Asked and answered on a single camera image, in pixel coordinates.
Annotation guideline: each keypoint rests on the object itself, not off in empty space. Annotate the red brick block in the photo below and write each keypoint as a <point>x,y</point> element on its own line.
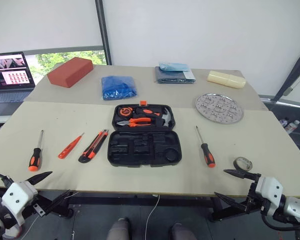
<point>70,72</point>

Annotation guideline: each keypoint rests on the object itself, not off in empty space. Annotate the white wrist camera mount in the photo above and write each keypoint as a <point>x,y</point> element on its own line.
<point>268,187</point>
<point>16,197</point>

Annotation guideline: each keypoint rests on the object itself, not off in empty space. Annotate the light blue plastic bag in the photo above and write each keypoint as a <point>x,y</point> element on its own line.
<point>173,66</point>

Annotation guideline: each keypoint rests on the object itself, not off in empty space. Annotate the black table frame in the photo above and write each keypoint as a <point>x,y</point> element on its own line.
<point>115,200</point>

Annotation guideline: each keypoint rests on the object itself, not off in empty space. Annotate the claw hammer orange black grip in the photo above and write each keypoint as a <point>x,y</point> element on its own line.
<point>150,112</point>

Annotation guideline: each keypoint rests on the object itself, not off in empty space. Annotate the orange black utility knife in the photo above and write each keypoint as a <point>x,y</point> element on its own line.
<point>91,149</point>

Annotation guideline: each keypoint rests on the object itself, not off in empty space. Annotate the round perforated metal plate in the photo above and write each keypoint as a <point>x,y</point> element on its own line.
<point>219,108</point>

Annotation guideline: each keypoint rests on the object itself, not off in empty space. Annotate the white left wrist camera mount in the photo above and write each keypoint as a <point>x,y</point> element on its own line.
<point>16,197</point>

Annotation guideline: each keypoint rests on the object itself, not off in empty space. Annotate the dark window frame post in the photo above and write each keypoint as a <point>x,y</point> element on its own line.
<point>103,32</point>

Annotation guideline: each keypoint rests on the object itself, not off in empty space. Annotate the dark rounded shape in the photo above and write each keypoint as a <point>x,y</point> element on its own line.
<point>118,228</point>
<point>181,232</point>

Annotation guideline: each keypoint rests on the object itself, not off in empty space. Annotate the open laptop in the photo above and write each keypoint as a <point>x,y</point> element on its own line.
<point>10,72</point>

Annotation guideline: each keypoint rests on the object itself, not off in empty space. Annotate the black slanted stand pole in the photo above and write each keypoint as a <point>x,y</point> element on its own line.
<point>293,72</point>

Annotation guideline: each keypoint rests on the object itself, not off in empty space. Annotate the grey tape roll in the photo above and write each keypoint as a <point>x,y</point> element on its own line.
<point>237,161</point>

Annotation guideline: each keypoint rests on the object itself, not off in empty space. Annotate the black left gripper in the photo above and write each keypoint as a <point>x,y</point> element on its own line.
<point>38,208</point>

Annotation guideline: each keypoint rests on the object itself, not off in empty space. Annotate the clear bottle white cap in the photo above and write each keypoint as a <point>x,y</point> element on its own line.
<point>293,126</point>

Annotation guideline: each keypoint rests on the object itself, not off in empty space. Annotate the orange black tape measure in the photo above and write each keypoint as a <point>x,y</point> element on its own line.
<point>126,111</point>

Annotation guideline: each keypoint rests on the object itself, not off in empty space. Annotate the black tool case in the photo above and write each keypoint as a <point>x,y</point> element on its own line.
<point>145,150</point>

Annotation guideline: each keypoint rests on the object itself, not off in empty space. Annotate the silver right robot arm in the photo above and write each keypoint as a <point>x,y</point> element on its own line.
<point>293,208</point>

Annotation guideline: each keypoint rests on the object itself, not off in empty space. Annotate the orange test pen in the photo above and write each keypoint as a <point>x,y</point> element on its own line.
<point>68,149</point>

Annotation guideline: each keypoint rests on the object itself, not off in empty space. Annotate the clear bottle dark cap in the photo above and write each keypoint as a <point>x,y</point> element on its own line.
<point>284,122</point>

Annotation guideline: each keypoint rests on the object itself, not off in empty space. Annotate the grey folded cloth package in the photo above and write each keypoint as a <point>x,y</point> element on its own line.
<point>175,77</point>

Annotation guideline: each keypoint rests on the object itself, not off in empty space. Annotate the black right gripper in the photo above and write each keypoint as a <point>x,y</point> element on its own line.
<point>253,200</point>

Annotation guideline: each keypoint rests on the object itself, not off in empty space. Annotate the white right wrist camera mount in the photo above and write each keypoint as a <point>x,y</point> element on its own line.
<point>268,187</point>

